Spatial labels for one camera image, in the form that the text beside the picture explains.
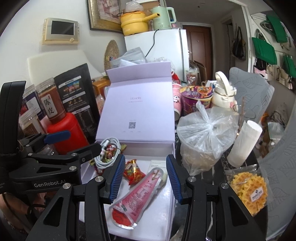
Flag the white usb cable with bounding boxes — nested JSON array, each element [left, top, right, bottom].
[[94, 136, 122, 174]]

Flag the small red candy packet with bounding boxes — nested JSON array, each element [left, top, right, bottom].
[[123, 159, 145, 186]]

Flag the cream hand cream tube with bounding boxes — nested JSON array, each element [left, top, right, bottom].
[[148, 160, 168, 189]]

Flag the pink red mask pouch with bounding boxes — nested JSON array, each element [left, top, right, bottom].
[[109, 168, 163, 230]]

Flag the green brown snack packet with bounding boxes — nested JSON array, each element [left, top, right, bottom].
[[89, 144, 127, 166]]

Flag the clear spice jar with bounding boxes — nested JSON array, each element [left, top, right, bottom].
[[18, 109, 46, 136]]

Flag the jar with chinese label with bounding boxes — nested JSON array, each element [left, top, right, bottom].
[[36, 78, 66, 123]]

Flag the clear plastic bag of food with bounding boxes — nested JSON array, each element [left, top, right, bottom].
[[177, 101, 239, 176]]

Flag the black printed gift bag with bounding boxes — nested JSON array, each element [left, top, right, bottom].
[[54, 63, 100, 144]]

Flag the lavender open gift box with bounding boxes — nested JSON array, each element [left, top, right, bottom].
[[96, 62, 175, 240]]

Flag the packaged waffles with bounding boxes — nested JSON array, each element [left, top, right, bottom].
[[225, 164, 273, 216]]

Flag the white paper towel roll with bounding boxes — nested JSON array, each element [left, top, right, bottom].
[[227, 120, 262, 168]]

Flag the purple instant noodle cup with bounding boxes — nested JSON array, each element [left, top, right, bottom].
[[180, 86, 213, 115]]

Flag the cream water bottle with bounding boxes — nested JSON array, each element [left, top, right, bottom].
[[211, 71, 237, 109]]

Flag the near grey leaf chair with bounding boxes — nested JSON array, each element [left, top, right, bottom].
[[259, 113, 295, 240]]

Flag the grey leaf chair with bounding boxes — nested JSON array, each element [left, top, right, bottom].
[[229, 67, 274, 123], [259, 113, 295, 240]]

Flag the far grey leaf chair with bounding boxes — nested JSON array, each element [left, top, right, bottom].
[[229, 67, 274, 123]]

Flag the white mini fridge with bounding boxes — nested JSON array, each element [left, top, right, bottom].
[[125, 28, 189, 82]]

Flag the gold framed picture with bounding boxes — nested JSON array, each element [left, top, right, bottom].
[[86, 0, 122, 33]]

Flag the yellow cooking pot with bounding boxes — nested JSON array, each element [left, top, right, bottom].
[[120, 11, 161, 36]]

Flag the brown entrance door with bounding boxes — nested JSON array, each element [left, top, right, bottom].
[[183, 25, 213, 80]]

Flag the black hanging bag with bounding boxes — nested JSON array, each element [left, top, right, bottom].
[[231, 27, 246, 61]]

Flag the mint green electric kettle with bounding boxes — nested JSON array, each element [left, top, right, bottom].
[[150, 6, 177, 31]]

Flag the large green handbag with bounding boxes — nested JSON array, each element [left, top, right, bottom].
[[252, 29, 278, 65]]

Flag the small green handbag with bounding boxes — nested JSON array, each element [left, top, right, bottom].
[[282, 55, 296, 78]]

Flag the top green handbag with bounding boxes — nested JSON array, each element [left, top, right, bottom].
[[260, 15, 287, 43]]

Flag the wall intercom panel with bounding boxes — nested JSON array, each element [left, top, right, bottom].
[[42, 18, 79, 45]]

